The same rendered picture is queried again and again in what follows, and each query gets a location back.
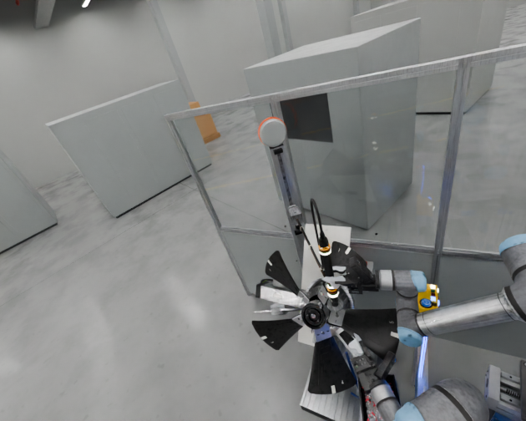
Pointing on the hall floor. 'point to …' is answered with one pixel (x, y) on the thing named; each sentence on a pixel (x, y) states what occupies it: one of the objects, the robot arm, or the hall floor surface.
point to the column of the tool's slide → (287, 198)
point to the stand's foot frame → (334, 403)
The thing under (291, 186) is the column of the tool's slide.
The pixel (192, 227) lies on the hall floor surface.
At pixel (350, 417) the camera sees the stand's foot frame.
